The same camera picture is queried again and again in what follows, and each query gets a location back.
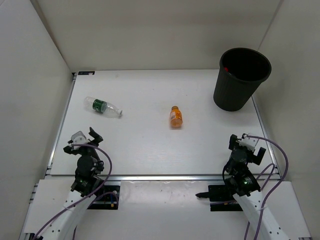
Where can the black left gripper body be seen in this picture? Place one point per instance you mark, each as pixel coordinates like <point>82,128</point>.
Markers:
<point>92,152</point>

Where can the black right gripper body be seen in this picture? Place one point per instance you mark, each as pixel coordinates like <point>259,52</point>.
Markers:
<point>247,151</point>

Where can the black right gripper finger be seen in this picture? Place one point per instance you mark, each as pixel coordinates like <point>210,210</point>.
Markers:
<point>233,142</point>
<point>257,159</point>

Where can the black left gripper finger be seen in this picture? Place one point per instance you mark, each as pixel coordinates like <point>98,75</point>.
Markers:
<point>96,138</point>
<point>70,149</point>

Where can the green label water bottle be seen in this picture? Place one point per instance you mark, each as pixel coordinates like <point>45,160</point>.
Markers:
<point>102,107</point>

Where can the orange juice bottle yellow cap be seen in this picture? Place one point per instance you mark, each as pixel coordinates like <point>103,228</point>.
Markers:
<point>176,119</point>

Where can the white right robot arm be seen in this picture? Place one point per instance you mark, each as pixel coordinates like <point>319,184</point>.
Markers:
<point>241,190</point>

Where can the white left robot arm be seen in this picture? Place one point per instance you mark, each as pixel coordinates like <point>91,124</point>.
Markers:
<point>82,192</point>

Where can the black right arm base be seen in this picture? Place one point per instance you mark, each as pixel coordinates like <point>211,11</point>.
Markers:
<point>220,198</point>

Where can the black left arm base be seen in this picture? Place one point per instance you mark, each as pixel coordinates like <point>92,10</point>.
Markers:
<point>107,197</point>

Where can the black ribbed plastic bin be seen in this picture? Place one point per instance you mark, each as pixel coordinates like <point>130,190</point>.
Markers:
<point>241,72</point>

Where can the dark sticker label on table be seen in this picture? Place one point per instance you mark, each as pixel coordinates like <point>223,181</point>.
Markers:
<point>85,73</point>

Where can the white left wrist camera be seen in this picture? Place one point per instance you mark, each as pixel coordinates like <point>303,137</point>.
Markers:
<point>77,140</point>

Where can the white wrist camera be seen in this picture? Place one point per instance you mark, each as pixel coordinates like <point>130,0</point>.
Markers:
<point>249,142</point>
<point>77,140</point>

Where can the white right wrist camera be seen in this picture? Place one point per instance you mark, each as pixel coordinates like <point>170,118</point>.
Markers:
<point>249,142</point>

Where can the aluminium table edge rail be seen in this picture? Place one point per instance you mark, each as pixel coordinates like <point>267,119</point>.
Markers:
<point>141,144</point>

